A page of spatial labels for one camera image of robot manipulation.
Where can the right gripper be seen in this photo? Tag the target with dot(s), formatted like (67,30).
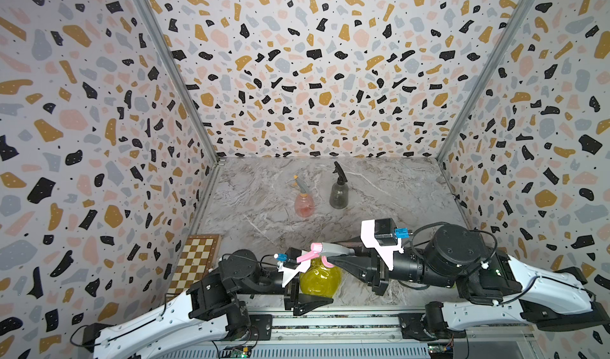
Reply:
(378,273)

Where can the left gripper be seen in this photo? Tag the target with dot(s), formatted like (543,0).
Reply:
(306,303)

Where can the yellow spray bottle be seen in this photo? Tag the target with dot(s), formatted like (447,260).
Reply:
(320,280)

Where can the pink grey spray nozzle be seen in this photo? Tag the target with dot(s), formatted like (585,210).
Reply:
(324,251)

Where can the black spray nozzle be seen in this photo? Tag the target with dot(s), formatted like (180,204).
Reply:
(341,180)

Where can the orange grey spray nozzle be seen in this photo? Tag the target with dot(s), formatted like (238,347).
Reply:
(303,188)

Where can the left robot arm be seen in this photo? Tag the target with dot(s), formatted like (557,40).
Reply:
(210,310)

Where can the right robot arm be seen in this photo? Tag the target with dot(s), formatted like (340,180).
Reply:
(494,288)

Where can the wooden chessboard box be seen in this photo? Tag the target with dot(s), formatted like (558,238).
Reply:
(199,256)

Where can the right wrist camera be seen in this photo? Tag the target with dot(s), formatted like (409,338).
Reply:
(385,237)

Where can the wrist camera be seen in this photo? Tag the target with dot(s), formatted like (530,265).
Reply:
(385,237)
(291,264)

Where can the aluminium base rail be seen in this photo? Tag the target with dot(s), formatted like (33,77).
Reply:
(344,333)

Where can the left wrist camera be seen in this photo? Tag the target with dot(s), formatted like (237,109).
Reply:
(291,264)

